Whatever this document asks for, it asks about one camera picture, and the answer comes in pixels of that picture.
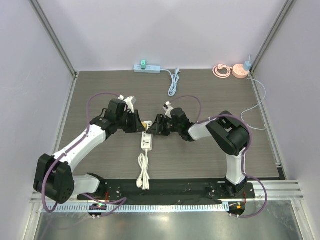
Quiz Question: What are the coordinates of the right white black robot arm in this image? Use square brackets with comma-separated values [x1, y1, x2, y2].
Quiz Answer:
[146, 107, 252, 198]

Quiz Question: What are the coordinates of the white slotted cable duct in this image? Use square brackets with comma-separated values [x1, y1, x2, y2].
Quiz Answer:
[54, 202, 230, 213]

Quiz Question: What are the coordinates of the light blue power strip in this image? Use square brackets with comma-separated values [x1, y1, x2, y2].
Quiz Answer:
[133, 64, 180, 97]

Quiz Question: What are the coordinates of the aluminium frame post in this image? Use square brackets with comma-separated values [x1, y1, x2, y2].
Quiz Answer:
[27, 0, 78, 79]
[250, 0, 298, 75]

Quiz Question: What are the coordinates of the right aluminium frame post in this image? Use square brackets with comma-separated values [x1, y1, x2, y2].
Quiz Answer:
[250, 0, 298, 75]

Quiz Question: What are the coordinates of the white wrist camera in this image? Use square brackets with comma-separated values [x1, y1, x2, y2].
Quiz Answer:
[162, 101, 174, 118]
[118, 95, 137, 112]

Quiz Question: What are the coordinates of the left aluminium frame post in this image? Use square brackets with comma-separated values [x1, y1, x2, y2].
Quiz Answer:
[27, 0, 78, 79]

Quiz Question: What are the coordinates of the white charger cable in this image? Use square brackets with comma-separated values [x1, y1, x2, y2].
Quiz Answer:
[240, 54, 267, 131]

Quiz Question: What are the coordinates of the white power strip with cord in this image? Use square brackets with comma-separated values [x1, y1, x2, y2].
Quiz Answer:
[136, 120, 153, 191]

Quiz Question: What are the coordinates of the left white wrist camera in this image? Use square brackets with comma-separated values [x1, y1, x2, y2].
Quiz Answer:
[118, 95, 137, 112]

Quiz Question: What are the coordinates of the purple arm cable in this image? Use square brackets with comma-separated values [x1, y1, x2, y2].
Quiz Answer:
[164, 95, 269, 220]
[41, 92, 128, 218]

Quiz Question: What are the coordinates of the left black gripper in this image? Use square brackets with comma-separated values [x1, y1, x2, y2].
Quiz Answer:
[116, 109, 145, 133]

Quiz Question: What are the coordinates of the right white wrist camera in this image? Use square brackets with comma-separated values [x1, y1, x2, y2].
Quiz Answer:
[162, 101, 174, 118]

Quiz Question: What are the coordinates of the light blue charger plug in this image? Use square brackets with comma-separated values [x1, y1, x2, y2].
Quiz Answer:
[243, 60, 252, 72]

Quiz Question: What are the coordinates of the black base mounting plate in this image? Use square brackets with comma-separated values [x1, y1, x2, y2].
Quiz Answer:
[76, 177, 255, 206]

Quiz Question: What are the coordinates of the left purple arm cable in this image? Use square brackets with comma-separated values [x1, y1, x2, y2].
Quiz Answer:
[41, 92, 128, 218]

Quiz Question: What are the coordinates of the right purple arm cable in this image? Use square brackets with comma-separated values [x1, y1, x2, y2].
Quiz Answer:
[164, 95, 269, 220]

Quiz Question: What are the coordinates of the teal plug adapter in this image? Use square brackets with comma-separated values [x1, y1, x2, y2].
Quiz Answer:
[140, 60, 147, 70]

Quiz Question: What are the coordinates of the pink round power socket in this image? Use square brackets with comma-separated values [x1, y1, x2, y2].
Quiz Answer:
[212, 63, 250, 79]

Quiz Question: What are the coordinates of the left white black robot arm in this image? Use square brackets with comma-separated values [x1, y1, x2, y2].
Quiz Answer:
[33, 96, 146, 205]

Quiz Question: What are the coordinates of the yellow plug adapter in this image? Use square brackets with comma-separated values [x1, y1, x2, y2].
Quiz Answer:
[142, 122, 148, 131]

